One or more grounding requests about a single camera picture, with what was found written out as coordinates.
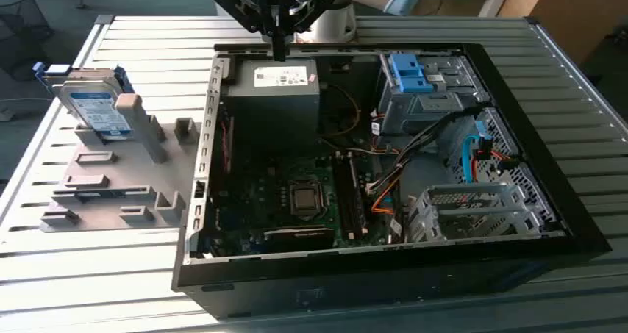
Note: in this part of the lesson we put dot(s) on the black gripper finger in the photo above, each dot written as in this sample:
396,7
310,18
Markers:
238,2
314,13

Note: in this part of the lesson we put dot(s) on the hard disk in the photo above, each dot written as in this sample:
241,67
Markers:
93,109

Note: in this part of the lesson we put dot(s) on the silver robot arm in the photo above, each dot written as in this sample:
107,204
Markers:
333,24

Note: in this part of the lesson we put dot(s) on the silver disk bay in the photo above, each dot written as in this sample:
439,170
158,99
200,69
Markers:
471,189

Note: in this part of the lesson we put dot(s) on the blue plastic latch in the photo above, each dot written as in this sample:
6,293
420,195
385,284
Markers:
407,75

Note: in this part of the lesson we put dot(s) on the grey power supply unit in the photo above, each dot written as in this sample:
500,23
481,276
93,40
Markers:
274,105

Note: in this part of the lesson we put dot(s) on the silver drive cage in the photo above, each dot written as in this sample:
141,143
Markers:
432,105

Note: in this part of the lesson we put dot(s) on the silver CPU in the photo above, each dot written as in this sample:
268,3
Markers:
305,198

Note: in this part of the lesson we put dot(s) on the green motherboard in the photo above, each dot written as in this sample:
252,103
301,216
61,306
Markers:
260,200

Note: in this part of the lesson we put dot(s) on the grey parts rack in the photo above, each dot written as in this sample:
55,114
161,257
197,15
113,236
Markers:
127,178

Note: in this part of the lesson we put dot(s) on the wooden cabinet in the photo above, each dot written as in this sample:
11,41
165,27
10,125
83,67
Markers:
579,13

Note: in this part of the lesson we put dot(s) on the small RAM stick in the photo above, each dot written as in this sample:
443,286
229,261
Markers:
98,194

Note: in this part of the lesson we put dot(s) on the black graphics card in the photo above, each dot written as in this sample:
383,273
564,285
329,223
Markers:
300,237

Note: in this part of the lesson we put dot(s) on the black PC case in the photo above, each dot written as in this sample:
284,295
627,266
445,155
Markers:
540,164

